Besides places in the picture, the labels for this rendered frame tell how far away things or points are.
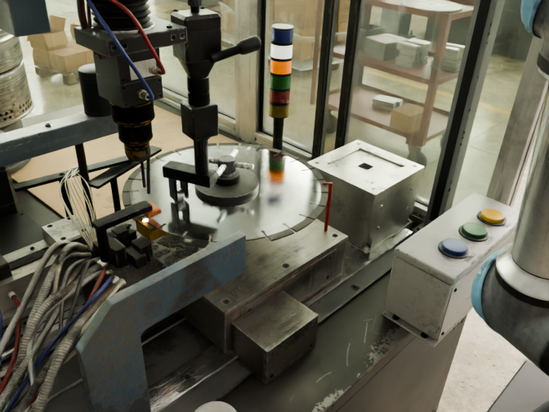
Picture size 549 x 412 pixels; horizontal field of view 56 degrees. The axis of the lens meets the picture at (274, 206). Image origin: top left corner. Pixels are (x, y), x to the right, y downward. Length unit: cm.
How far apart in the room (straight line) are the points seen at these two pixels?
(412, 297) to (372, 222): 21
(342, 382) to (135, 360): 33
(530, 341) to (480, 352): 131
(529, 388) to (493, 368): 109
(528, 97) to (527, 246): 40
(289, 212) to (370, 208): 24
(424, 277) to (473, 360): 117
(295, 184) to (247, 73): 61
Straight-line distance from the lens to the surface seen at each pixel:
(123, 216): 78
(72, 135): 94
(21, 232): 108
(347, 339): 91
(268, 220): 81
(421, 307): 91
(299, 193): 89
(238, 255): 70
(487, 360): 204
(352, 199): 105
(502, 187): 110
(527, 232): 69
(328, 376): 85
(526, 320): 75
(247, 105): 149
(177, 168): 82
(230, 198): 85
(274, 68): 110
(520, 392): 93
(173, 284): 65
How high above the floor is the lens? 140
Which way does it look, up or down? 32 degrees down
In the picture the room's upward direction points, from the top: 2 degrees clockwise
